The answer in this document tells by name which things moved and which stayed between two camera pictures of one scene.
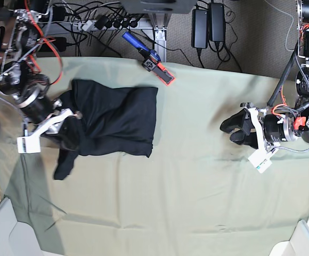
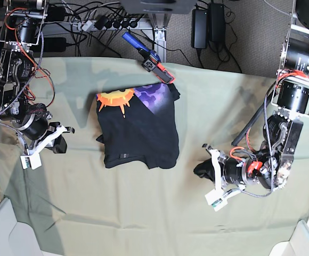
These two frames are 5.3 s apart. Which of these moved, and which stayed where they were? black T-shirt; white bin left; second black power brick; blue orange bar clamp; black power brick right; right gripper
Moved: black T-shirt; right gripper
Stayed: black power brick right; blue orange bar clamp; second black power brick; white bin left
